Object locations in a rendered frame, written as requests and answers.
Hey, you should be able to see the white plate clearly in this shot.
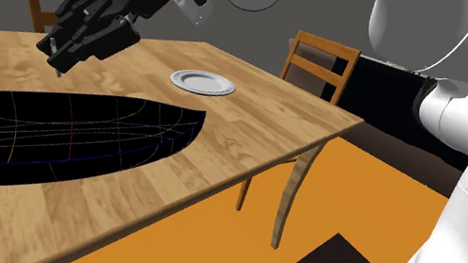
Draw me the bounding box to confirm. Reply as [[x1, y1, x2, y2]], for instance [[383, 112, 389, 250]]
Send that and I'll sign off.
[[167, 65, 239, 101]]

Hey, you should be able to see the wooden dining table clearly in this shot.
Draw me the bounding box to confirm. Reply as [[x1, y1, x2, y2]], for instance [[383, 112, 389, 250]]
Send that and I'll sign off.
[[0, 10, 374, 263]]

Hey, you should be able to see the black cabinet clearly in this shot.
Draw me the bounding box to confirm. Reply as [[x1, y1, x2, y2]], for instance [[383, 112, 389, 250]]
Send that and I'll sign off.
[[327, 52, 468, 174]]

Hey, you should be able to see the black oval mat with lines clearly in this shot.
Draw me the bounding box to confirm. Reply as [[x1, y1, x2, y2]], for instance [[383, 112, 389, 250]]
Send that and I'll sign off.
[[0, 76, 209, 225]]

